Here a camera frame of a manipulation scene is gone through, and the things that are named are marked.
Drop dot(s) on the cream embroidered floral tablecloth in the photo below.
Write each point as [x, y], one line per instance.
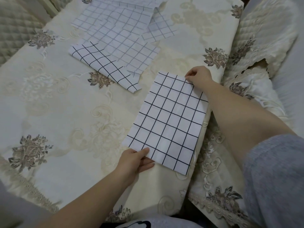
[71, 116]

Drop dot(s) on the large white checked fabric sheet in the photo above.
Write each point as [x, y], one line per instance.
[121, 28]

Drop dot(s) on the person's right thumb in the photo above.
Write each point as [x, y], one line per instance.
[189, 79]

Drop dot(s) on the cream quilted lace chair cover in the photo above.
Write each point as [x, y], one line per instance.
[256, 45]

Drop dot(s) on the person's right hand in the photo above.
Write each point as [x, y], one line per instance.
[201, 75]

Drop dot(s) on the person's left thumb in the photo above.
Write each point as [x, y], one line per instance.
[141, 152]

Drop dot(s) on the small white checked fabric piece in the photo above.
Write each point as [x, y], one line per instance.
[160, 28]

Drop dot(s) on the white checked fabric, dark lines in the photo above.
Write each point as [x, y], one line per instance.
[106, 62]

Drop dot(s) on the grey sleeve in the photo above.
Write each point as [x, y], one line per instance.
[275, 182]

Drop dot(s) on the person's left hand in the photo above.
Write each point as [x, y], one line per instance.
[130, 165]

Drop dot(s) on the person's right forearm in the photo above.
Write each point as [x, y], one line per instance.
[239, 118]

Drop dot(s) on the person's left forearm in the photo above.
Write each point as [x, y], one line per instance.
[83, 204]

